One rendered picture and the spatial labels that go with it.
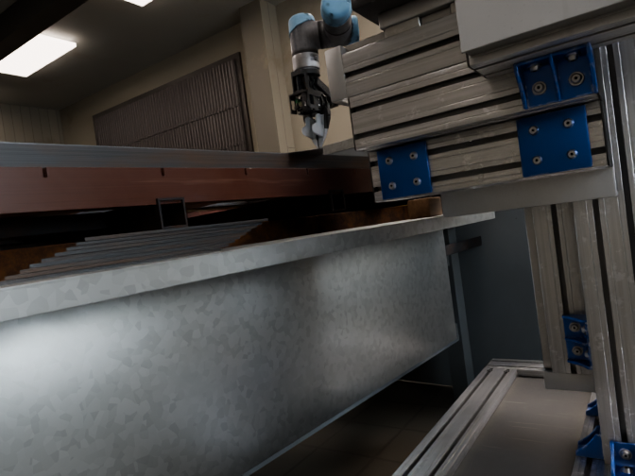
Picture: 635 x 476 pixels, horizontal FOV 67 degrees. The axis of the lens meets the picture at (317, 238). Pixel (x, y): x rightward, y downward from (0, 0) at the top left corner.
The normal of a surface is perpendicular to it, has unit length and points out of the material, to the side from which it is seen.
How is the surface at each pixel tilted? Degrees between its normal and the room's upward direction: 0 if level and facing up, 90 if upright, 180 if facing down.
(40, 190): 90
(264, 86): 90
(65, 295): 90
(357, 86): 90
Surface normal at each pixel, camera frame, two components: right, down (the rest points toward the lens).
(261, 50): -0.56, 0.10
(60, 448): 0.76, -0.09
